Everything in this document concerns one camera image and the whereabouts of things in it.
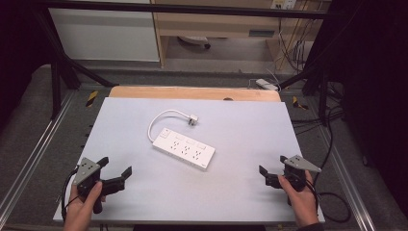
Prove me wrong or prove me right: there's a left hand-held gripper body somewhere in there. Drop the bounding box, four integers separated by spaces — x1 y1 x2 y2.
72 157 112 215

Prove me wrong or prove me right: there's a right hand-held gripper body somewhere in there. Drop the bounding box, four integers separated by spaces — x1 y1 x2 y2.
282 154 322 207

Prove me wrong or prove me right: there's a person's right hand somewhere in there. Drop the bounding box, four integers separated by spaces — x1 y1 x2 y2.
277 169 320 227

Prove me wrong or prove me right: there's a person's left hand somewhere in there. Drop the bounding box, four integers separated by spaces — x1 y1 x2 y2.
63 181 107 229

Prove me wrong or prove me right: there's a yellow black tape strip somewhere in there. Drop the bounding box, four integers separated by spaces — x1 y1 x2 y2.
85 90 99 109
292 95 310 111

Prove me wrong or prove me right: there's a white floor power strip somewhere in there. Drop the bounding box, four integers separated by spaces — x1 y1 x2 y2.
255 78 280 92

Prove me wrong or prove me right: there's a wooden board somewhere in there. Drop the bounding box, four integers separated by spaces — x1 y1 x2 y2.
108 85 282 103

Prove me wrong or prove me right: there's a white cabinet panel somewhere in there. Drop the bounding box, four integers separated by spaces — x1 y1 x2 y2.
47 7 161 63

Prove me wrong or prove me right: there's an office chair base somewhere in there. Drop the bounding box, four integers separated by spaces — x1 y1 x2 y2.
176 35 213 50

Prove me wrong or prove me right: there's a light wooden desk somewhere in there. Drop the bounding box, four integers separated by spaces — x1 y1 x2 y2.
150 0 332 71

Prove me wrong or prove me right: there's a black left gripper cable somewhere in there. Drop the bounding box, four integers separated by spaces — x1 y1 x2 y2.
61 167 81 223

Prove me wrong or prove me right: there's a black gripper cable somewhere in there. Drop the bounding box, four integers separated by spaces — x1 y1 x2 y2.
61 167 81 223
306 178 352 224

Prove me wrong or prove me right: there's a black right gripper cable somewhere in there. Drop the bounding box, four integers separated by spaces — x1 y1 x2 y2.
306 178 352 224

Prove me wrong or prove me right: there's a black floor cable bundle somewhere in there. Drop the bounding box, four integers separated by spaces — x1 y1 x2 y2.
290 80 346 193

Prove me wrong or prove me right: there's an aluminium floor rail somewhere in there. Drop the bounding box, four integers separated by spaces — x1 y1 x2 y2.
316 123 377 231
0 90 77 219

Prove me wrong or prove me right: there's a black metal frame stand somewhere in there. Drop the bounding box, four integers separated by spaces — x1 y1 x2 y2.
31 5 120 120
278 61 332 127

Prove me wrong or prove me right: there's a white power strip cable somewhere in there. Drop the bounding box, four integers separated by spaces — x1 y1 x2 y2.
146 109 193 143

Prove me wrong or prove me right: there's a hanging cable bundle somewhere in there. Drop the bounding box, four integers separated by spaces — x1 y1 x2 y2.
276 9 318 73

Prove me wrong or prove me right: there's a white wall socket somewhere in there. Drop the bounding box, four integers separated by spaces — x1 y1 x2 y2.
270 0 298 11

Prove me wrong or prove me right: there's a black metal frame bar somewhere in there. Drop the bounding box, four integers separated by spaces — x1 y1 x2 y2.
41 0 333 21

